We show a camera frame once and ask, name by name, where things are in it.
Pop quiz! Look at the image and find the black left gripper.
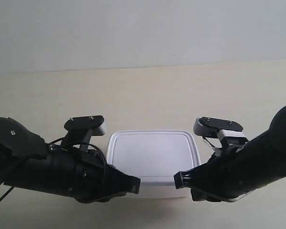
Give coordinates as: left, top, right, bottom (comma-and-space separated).
4, 147, 141, 203

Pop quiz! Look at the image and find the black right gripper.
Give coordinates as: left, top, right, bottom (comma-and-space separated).
174, 143, 255, 202

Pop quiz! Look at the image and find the white lidded plastic container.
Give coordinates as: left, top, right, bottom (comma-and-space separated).
107, 129, 201, 199

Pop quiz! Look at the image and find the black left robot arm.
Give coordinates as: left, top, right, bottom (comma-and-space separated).
0, 115, 141, 204

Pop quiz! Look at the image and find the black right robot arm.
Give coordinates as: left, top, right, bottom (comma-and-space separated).
174, 106, 286, 202

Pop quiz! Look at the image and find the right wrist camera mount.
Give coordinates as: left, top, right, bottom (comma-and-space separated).
193, 116, 248, 156

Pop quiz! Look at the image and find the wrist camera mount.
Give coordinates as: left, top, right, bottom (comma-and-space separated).
61, 115, 107, 152
193, 116, 248, 156

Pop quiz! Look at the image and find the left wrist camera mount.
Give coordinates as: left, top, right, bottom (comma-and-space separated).
61, 115, 107, 152

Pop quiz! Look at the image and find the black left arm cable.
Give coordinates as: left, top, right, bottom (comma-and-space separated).
0, 137, 108, 208

